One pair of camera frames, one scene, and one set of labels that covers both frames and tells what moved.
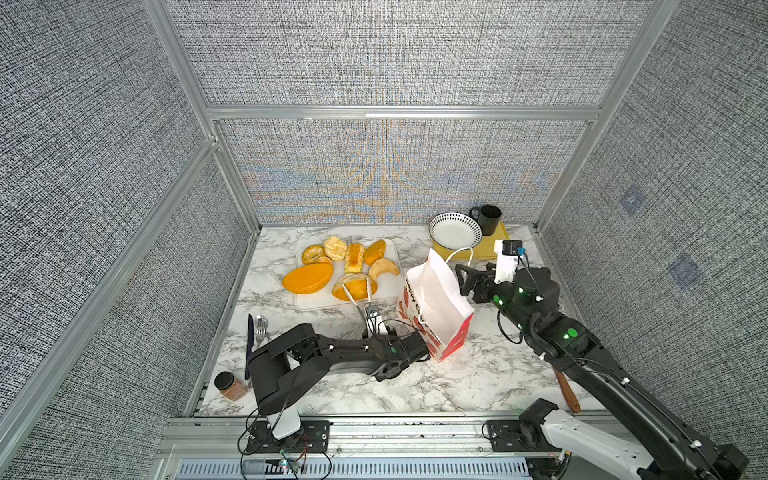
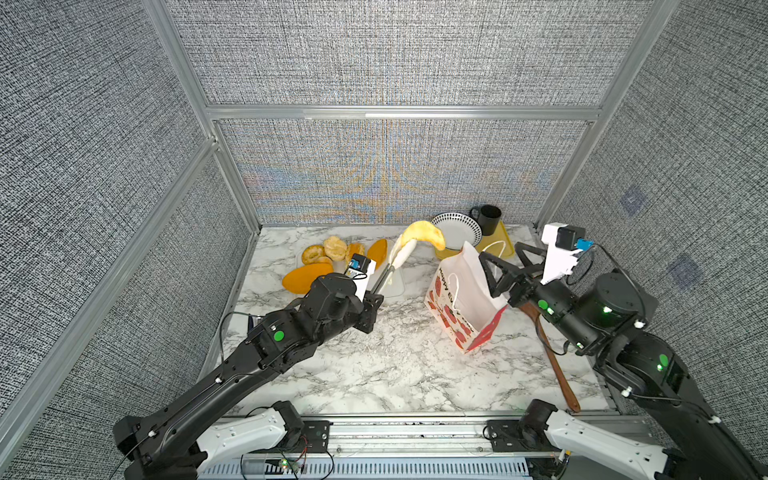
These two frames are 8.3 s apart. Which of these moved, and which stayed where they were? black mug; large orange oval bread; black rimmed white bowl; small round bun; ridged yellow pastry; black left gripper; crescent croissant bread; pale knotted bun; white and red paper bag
Moved: black left gripper; crescent croissant bread; white and red paper bag
Stayed: small round bun; large orange oval bread; black rimmed white bowl; pale knotted bun; black mug; ridged yellow pastry
